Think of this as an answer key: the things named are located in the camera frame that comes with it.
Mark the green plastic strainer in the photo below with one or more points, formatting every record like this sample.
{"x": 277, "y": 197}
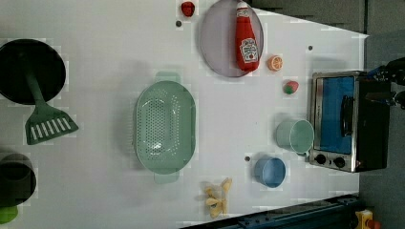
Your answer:
{"x": 165, "y": 127}

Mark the red ketchup bottle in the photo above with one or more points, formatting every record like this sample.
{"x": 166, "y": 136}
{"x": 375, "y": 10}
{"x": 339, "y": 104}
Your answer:
{"x": 246, "y": 48}

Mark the grey round plate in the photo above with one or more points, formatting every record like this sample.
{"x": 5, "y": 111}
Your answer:
{"x": 217, "y": 37}

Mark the peeled banana toy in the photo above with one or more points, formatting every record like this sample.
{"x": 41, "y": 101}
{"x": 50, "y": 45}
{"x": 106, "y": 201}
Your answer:
{"x": 217, "y": 199}

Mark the orange slice toy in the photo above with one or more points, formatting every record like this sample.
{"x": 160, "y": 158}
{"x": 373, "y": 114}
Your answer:
{"x": 275, "y": 63}

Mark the blue cup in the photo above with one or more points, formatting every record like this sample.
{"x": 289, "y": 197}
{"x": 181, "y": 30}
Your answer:
{"x": 270, "y": 171}

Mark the red green strawberry toy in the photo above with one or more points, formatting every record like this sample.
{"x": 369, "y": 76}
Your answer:
{"x": 291, "y": 87}

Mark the green mug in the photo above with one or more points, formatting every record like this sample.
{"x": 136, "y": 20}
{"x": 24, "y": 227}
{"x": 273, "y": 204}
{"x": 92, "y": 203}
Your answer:
{"x": 296, "y": 135}

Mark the small red strawberry toy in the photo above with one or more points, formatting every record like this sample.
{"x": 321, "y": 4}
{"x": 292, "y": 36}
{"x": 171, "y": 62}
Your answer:
{"x": 188, "y": 8}

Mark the black toaster oven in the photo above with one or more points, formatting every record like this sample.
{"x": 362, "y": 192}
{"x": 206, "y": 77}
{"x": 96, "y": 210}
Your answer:
{"x": 350, "y": 131}

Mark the green slotted spatula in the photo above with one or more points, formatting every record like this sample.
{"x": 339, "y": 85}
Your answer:
{"x": 45, "y": 122}

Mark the black utensil holder cup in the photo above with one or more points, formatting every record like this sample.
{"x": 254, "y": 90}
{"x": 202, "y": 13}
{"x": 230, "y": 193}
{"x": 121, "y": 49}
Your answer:
{"x": 22, "y": 57}

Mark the yellow red emergency button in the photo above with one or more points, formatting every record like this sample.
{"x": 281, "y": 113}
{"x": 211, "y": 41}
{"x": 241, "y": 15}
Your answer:
{"x": 366, "y": 220}

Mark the bright green object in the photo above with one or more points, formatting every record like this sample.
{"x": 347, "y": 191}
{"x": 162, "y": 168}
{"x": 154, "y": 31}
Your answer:
{"x": 8, "y": 214}

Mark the blue metal frame rail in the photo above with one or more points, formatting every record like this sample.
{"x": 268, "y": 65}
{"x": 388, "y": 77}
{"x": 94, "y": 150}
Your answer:
{"x": 330, "y": 213}

